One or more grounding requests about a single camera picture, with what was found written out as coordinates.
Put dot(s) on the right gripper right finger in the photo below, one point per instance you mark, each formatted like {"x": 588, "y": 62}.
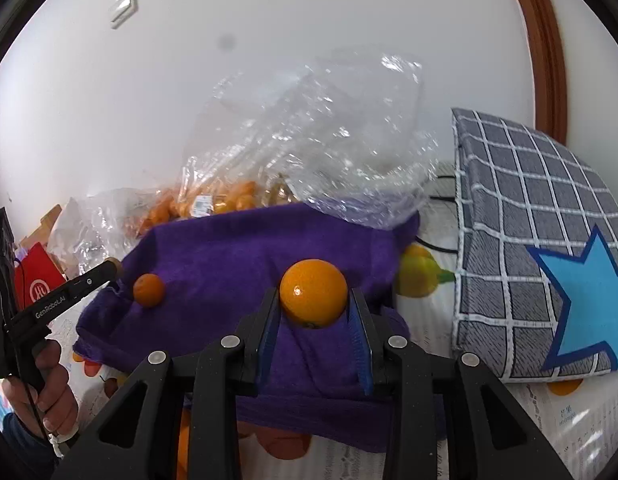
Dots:
{"x": 488, "y": 434}

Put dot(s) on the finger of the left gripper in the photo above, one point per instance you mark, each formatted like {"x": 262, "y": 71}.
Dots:
{"x": 45, "y": 310}

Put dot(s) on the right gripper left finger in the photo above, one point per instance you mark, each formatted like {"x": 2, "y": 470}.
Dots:
{"x": 136, "y": 435}

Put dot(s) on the large orange mandarin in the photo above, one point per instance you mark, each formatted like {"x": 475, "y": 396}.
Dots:
{"x": 149, "y": 290}

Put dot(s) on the orange tangerine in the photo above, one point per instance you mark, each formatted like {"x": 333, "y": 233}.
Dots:
{"x": 313, "y": 293}

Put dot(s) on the person's left hand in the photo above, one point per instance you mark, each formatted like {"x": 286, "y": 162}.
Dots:
{"x": 52, "y": 411}

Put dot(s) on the red paper shopping bag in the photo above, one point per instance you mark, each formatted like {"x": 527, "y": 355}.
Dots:
{"x": 35, "y": 275}

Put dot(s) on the small clear plastic bag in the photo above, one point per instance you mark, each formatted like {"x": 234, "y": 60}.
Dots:
{"x": 92, "y": 229}

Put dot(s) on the purple towel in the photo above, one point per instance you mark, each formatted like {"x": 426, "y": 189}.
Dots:
{"x": 216, "y": 270}

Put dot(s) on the bagged mandarins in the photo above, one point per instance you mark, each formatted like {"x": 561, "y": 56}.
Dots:
{"x": 227, "y": 197}

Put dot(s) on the fruit print tablecloth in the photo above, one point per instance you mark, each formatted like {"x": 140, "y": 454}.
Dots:
{"x": 259, "y": 316}

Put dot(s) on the white price label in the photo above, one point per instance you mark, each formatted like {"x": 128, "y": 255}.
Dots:
{"x": 202, "y": 206}

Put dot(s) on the grey checked star cushion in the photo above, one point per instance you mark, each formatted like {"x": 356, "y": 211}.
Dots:
{"x": 537, "y": 289}

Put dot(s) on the large clear plastic bag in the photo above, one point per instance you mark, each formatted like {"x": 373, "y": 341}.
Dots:
{"x": 343, "y": 129}

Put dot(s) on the white light switch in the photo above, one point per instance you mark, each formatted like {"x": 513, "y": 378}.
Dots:
{"x": 121, "y": 10}

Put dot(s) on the brown wooden door frame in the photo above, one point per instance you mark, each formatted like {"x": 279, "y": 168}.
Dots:
{"x": 548, "y": 68}

